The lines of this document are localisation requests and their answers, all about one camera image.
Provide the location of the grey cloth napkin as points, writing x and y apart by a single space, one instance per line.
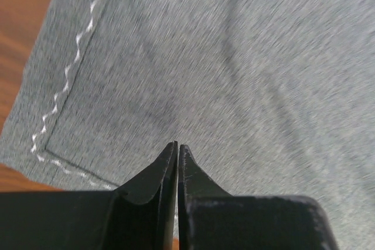
272 96

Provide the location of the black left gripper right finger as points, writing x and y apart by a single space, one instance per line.
211 218

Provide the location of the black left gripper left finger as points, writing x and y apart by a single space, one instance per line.
137 215

